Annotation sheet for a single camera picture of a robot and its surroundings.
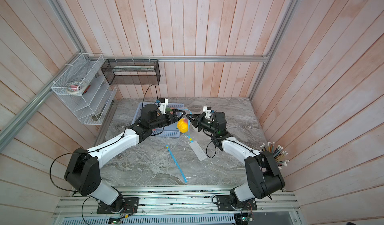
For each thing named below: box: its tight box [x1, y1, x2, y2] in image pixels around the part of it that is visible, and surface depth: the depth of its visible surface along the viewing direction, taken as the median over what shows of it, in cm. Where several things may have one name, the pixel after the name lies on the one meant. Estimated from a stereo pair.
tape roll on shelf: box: [66, 81, 86, 94], surface depth 75 cm
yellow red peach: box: [177, 118, 189, 133], surface depth 78 cm
